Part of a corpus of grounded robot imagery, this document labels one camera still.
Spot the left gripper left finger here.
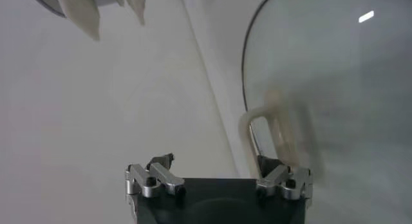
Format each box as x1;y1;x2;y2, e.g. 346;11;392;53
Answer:
124;153;187;199

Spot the glass lid with cream handle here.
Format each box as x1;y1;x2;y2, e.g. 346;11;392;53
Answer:
238;0;412;224

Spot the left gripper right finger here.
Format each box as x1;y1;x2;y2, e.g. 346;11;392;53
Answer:
256;154;314;201

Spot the cream electric cooker pot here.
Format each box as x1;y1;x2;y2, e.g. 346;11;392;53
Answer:
22;0;101;42

